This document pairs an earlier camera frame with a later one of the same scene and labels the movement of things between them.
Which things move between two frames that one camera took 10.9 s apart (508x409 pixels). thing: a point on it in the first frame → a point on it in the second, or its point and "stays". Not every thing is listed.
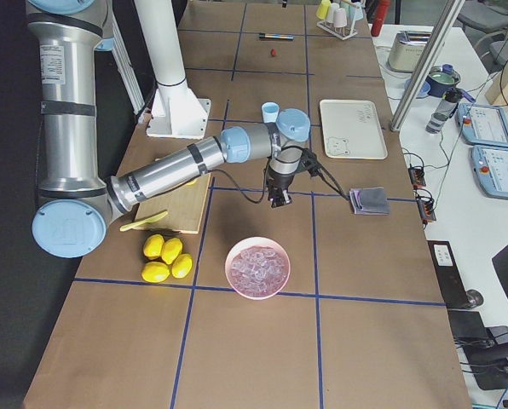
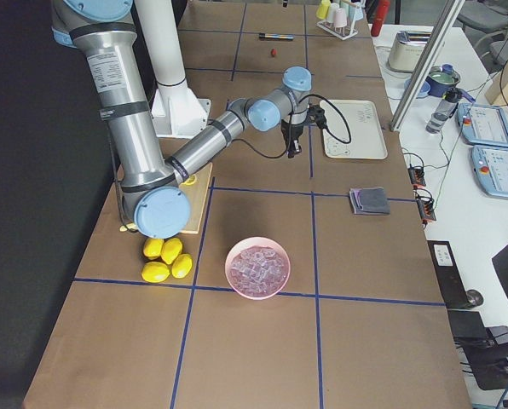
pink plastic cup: (339, 17) stays
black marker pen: (275, 37) stays
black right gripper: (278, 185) → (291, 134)
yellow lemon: (171, 250) stays
